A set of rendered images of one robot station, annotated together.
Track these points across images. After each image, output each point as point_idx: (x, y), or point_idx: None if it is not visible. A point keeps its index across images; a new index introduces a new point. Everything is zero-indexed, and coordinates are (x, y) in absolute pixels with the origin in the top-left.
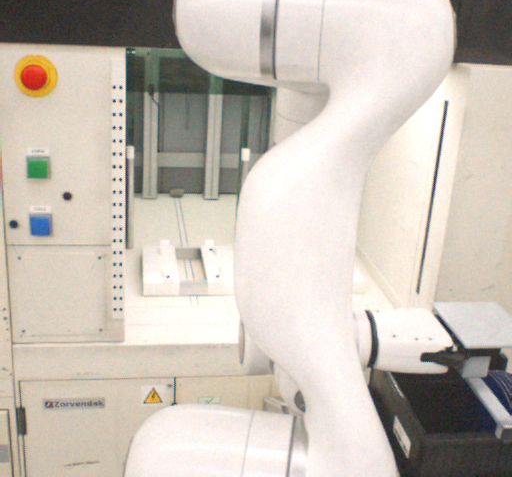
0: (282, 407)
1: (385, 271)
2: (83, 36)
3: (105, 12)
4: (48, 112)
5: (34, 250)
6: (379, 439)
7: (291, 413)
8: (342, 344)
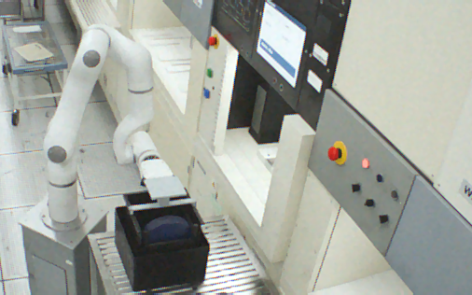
0: (224, 220)
1: None
2: (223, 34)
3: (228, 28)
4: (215, 55)
5: (206, 102)
6: (54, 134)
7: (219, 222)
8: (61, 112)
